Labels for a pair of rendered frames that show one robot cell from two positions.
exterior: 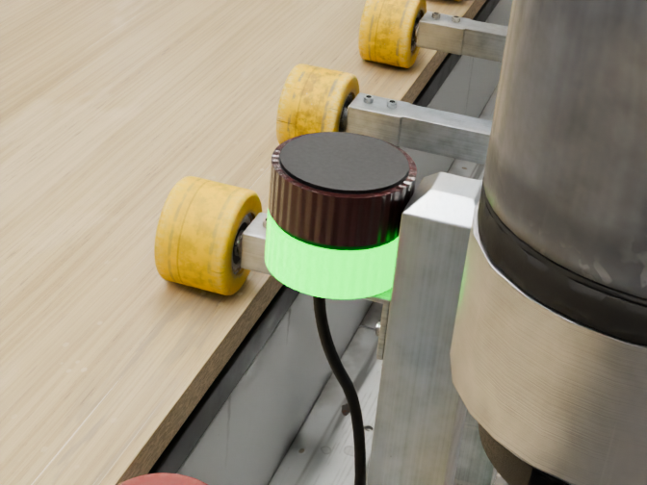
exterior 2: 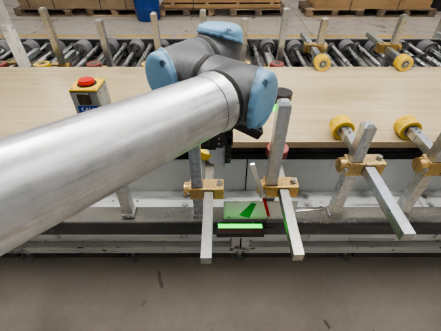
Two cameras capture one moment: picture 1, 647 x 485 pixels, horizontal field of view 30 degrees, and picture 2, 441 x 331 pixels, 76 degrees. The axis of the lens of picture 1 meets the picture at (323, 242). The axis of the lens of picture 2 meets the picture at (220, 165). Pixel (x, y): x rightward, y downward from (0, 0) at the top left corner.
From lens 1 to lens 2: 0.67 m
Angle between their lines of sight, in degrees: 59
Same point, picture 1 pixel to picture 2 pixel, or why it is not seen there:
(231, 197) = (344, 120)
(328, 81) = (409, 120)
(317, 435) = (367, 193)
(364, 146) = (287, 92)
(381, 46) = not seen: outside the picture
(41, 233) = (329, 115)
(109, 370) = (304, 133)
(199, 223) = (336, 121)
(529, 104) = not seen: hidden behind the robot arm
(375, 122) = (411, 133)
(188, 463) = (312, 160)
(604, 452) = not seen: hidden behind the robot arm
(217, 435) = (325, 163)
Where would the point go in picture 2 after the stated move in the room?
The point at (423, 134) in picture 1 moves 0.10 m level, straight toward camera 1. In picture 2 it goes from (418, 141) to (393, 144)
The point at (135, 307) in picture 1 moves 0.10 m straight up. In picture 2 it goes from (321, 131) to (328, 108)
